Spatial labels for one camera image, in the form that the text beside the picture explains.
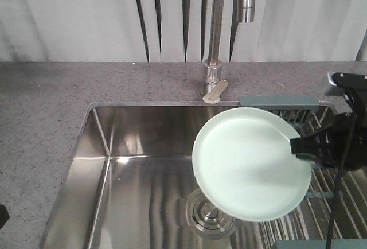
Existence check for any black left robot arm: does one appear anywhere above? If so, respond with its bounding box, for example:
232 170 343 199
0 204 10 229

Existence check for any grey roll-up drying rack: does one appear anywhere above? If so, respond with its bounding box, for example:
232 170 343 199
231 95 366 248

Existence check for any light green round plate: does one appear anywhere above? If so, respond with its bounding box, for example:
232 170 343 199
192 107 311 222

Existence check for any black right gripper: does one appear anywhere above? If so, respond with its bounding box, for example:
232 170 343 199
290 113 366 171

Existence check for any stainless steel sink basin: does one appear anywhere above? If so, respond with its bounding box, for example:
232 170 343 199
40 102 251 248

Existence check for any stainless steel faucet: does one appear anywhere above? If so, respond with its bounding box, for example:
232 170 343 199
200 0 256 104

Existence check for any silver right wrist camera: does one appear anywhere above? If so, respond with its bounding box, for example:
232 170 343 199
320 72 346 97

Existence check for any white pleated curtain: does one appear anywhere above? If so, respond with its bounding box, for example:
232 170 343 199
1 0 366 62

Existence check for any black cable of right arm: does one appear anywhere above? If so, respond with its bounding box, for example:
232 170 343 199
325 88 359 249

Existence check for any sink drain strainer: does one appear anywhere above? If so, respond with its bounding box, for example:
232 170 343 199
185 189 236 240

